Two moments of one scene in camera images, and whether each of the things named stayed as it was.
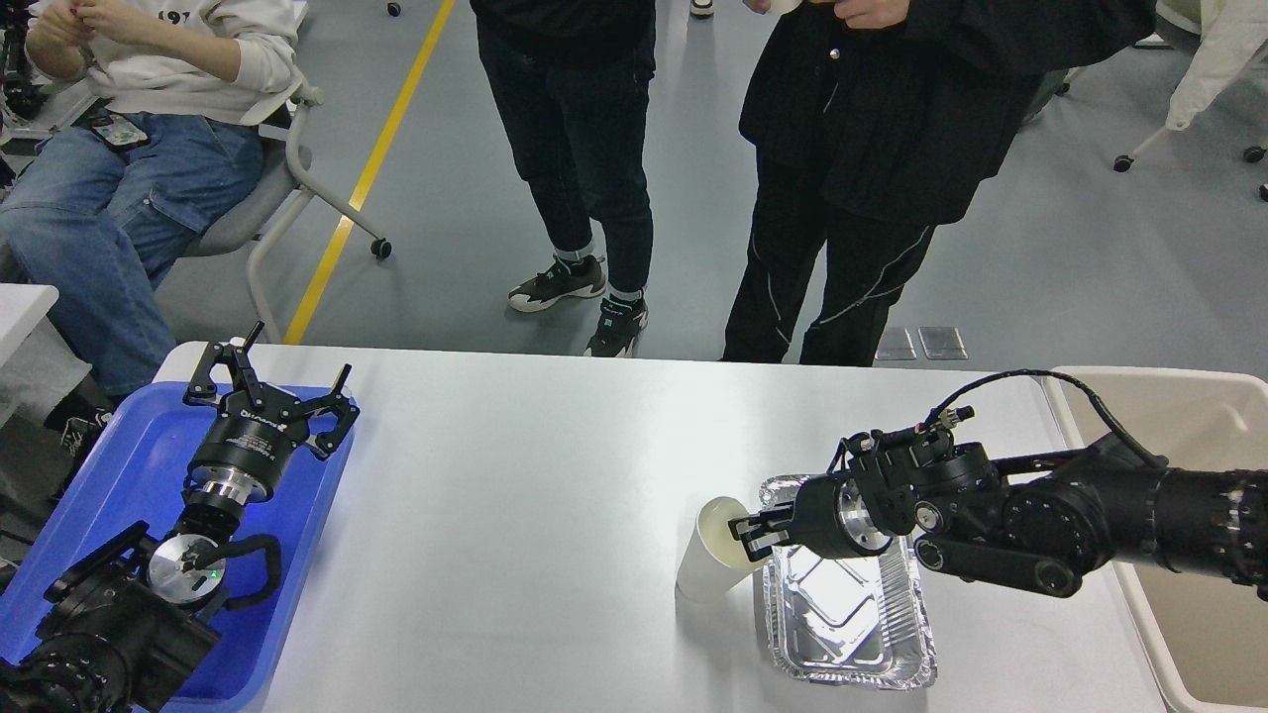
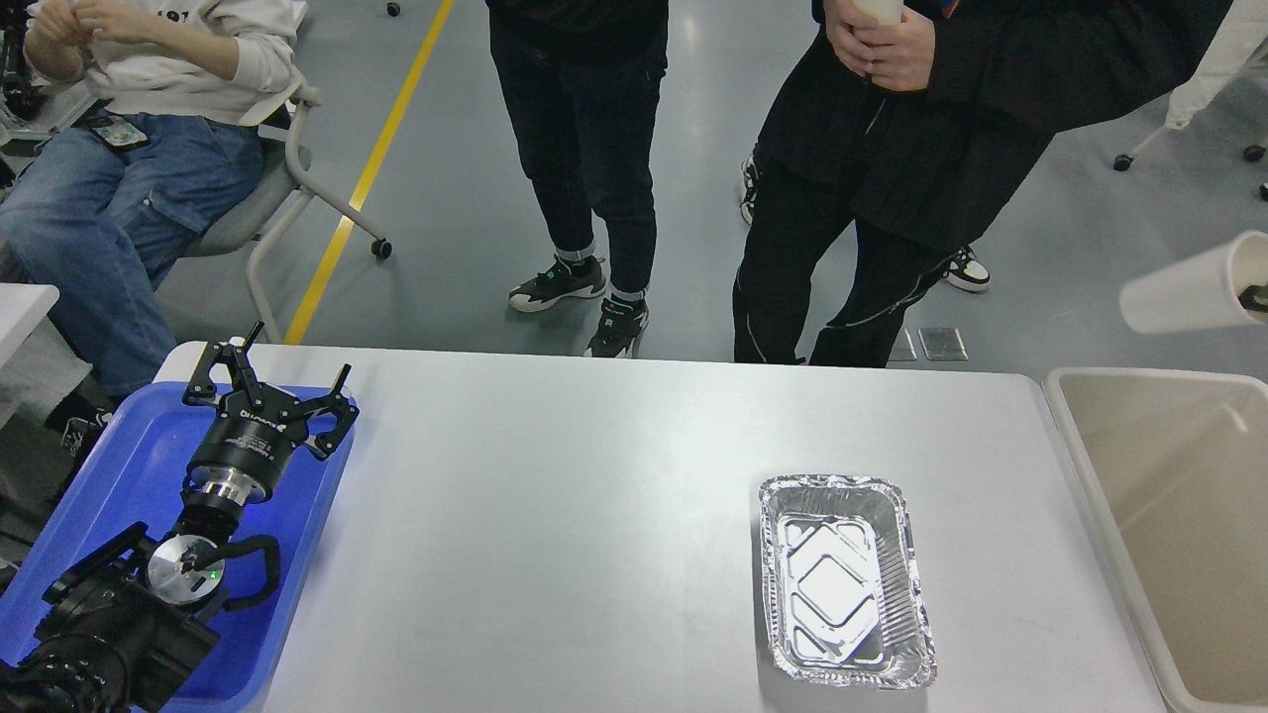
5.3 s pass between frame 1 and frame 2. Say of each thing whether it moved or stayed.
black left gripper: stayed
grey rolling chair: stayed
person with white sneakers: moved
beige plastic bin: stayed
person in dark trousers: stayed
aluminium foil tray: stayed
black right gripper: moved
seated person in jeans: stayed
